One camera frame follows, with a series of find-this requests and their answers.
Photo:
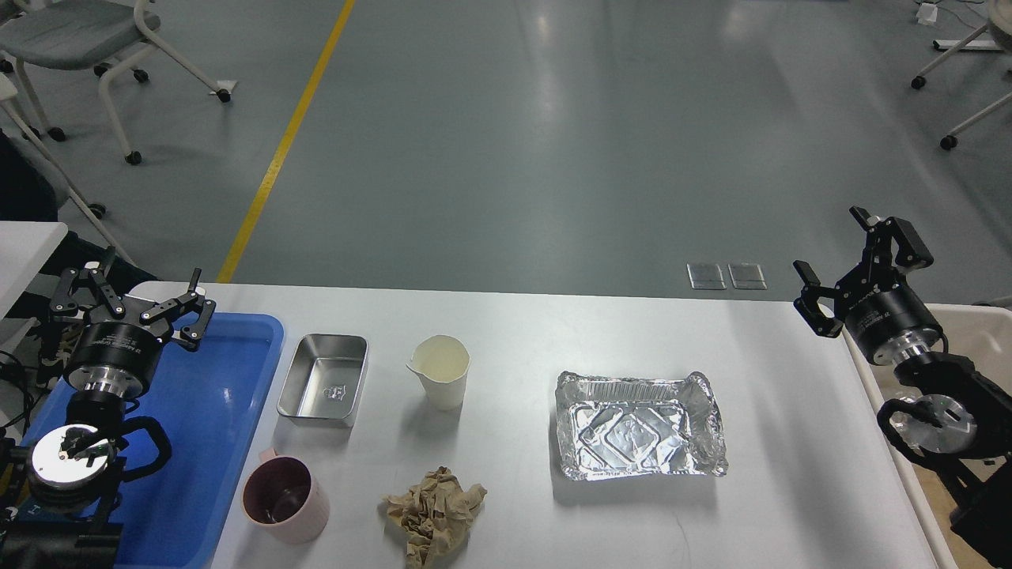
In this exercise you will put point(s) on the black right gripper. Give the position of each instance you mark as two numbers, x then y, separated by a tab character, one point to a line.
874	301

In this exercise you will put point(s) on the blue plastic tray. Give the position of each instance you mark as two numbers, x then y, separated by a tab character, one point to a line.
209	403

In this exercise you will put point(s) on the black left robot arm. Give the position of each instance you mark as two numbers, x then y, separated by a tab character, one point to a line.
63	488

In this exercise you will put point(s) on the floor socket plate right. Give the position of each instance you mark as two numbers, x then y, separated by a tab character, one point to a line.
747	275

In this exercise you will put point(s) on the aluminium foil tray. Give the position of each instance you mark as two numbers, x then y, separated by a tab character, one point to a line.
610	428

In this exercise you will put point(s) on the white side table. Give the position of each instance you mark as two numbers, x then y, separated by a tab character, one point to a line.
25	247

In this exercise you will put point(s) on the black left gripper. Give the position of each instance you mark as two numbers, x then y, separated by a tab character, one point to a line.
121	355

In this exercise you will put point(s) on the white folding chair frame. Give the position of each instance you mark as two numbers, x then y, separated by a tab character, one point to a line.
12	108

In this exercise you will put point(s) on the pink HOME mug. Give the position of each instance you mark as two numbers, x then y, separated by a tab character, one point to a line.
283	497

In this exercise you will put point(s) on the stainless steel rectangular box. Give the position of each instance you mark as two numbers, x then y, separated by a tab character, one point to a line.
324	382

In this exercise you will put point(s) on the white paper cup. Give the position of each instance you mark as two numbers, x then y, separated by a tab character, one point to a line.
442	363

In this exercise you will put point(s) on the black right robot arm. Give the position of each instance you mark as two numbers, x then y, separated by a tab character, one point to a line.
960	415

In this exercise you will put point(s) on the floor socket plate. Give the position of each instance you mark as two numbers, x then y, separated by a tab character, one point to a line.
747	275
708	276

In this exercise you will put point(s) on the floor socket plate left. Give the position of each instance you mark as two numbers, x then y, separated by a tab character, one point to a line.
708	276

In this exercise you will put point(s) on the grey office chair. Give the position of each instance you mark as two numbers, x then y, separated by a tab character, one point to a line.
79	35

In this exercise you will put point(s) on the beige plastic bin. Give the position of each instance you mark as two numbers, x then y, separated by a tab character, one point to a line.
983	335

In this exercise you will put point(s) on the crumpled brown paper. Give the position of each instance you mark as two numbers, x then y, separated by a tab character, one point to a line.
436	515

